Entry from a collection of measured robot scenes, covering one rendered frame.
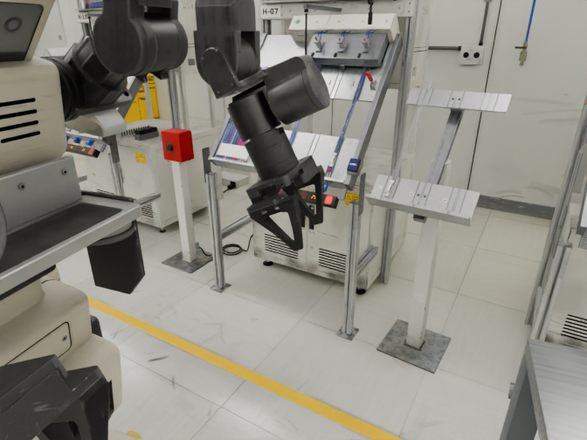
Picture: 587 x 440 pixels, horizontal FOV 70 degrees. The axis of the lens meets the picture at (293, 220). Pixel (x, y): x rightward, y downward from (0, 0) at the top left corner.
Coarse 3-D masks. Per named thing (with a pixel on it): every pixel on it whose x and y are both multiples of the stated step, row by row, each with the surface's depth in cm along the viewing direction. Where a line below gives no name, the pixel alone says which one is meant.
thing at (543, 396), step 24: (528, 360) 65; (552, 360) 63; (576, 360) 63; (528, 384) 66; (552, 384) 58; (576, 384) 58; (528, 408) 68; (552, 408) 55; (576, 408) 55; (504, 432) 73; (528, 432) 69; (552, 432) 51; (576, 432) 51
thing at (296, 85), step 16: (208, 48) 50; (208, 64) 50; (224, 64) 50; (288, 64) 49; (304, 64) 48; (208, 80) 51; (224, 80) 50; (256, 80) 51; (272, 80) 51; (288, 80) 49; (304, 80) 48; (320, 80) 51; (224, 96) 53; (272, 96) 50; (288, 96) 49; (304, 96) 49; (320, 96) 50; (288, 112) 51; (304, 112) 51
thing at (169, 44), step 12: (144, 12) 55; (156, 12) 58; (156, 24) 54; (168, 24) 56; (156, 36) 54; (168, 36) 56; (168, 48) 56; (180, 48) 58; (156, 60) 55; (168, 60) 57; (156, 72) 60
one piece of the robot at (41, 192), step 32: (64, 160) 53; (0, 192) 46; (32, 192) 50; (64, 192) 54; (96, 192) 58; (32, 224) 50; (64, 224) 50; (96, 224) 49; (128, 224) 56; (32, 256) 43; (64, 256) 45; (96, 256) 63; (128, 256) 60; (0, 288) 39; (128, 288) 63
